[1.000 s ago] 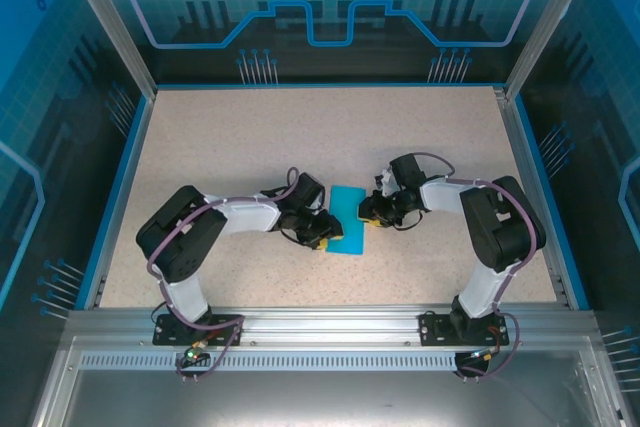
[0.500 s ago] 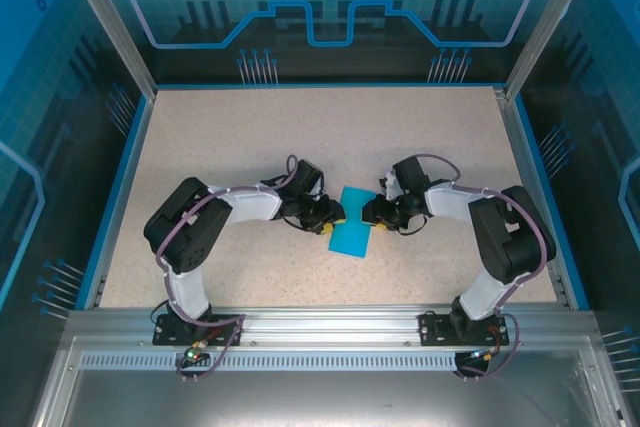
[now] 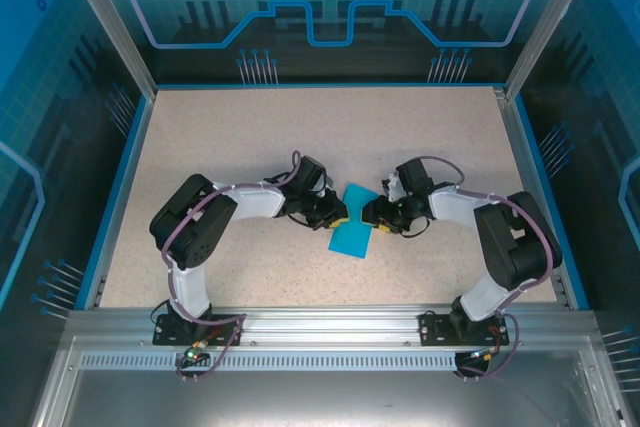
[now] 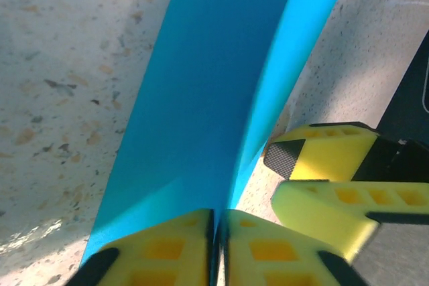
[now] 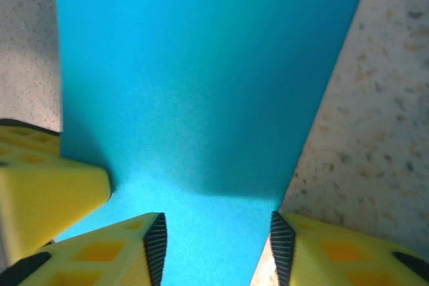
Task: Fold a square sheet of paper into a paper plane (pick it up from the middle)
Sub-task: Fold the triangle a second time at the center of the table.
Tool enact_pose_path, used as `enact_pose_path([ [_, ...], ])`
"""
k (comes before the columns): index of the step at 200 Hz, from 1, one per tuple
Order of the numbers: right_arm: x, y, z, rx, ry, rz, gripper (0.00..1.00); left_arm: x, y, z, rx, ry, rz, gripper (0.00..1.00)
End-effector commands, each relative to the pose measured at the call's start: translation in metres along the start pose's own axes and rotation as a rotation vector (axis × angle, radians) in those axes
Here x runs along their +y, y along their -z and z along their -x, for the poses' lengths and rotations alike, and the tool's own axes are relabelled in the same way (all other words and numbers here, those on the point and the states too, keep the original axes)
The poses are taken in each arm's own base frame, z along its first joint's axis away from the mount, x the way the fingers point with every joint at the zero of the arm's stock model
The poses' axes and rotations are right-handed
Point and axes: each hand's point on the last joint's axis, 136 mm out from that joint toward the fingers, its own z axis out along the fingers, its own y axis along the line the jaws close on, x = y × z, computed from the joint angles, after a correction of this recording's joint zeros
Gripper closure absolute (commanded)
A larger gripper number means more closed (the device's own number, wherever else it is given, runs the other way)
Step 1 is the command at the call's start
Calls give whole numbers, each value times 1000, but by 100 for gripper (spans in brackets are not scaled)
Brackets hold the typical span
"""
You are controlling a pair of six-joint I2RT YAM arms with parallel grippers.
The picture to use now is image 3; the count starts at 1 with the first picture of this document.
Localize blue paper sheet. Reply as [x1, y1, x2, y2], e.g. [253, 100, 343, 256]
[327, 182, 380, 260]

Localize blue table edge strip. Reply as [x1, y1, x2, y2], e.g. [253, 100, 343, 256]
[513, 94, 591, 311]
[82, 94, 154, 311]

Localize steel tray panel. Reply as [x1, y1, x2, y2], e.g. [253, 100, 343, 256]
[29, 335, 632, 427]

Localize left gripper thin black cable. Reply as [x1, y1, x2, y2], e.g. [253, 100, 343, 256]
[287, 212, 319, 233]

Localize gripper thin black cable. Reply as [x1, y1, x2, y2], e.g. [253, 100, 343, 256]
[287, 212, 319, 233]
[399, 216, 432, 239]

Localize right gripper thin black cable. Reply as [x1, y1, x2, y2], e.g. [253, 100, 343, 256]
[399, 216, 432, 239]

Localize aluminium mounting rail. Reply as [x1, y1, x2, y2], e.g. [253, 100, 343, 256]
[64, 302, 599, 351]

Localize aluminium side rail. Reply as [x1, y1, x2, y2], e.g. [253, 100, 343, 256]
[493, 86, 576, 309]

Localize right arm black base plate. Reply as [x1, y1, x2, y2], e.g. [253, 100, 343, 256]
[418, 311, 507, 347]

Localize slotted grey cable duct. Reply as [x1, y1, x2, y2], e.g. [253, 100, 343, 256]
[78, 352, 594, 372]

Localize right cable connector with light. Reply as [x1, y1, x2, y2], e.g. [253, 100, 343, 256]
[467, 346, 503, 364]

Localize cable connector with light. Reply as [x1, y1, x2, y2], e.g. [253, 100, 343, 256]
[180, 341, 210, 367]
[467, 346, 503, 364]

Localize left cable connector with light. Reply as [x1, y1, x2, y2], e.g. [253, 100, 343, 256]
[180, 341, 210, 367]

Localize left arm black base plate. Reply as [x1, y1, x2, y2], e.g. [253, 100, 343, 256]
[152, 313, 245, 347]

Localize aluminium frame post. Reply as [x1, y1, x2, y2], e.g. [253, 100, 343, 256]
[54, 0, 160, 99]
[503, 0, 605, 101]

